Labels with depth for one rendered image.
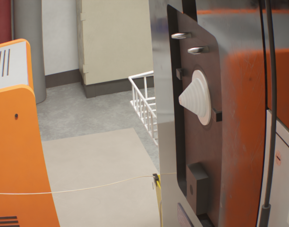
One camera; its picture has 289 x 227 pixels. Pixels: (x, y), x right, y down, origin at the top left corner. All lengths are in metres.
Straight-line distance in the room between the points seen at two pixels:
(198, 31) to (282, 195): 0.26
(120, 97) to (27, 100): 2.93
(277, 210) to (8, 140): 0.65
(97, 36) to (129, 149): 2.19
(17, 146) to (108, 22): 2.81
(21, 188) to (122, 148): 0.67
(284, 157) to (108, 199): 1.03
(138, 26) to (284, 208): 3.43
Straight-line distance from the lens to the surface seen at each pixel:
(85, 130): 3.50
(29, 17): 3.78
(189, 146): 0.76
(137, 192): 1.45
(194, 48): 0.62
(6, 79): 1.05
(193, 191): 0.71
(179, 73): 0.72
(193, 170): 0.71
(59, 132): 3.52
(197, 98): 0.65
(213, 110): 0.61
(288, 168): 0.43
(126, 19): 3.80
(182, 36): 0.67
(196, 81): 0.66
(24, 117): 1.00
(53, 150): 1.70
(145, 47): 3.89
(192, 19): 0.66
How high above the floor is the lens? 1.46
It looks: 24 degrees down
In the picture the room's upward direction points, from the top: 4 degrees counter-clockwise
